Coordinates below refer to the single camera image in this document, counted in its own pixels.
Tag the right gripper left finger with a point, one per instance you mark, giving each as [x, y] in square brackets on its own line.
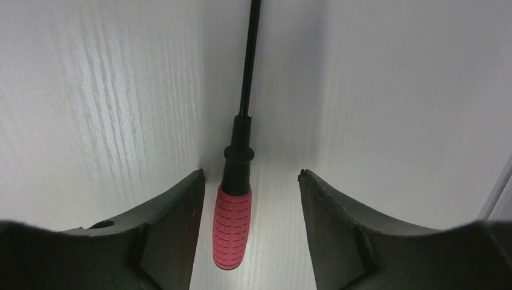
[151, 246]

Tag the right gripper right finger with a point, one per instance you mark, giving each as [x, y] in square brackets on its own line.
[353, 246]

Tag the red handled screwdriver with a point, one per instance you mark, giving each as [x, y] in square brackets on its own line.
[232, 211]

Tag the right side table rail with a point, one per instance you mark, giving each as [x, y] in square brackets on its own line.
[498, 205]

